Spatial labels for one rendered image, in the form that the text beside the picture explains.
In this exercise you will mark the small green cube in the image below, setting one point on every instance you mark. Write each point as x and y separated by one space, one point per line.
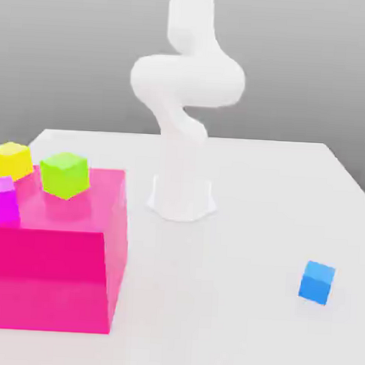
63 176

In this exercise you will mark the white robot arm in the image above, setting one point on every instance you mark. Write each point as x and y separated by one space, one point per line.
187 80

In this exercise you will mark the small magenta cube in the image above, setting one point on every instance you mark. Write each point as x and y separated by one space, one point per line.
2 203

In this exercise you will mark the small yellow cube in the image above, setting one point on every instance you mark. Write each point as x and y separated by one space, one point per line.
10 160

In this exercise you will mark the small blue cube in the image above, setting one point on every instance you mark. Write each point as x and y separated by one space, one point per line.
315 284

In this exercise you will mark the large pink box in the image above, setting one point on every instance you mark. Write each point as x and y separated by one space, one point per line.
45 277

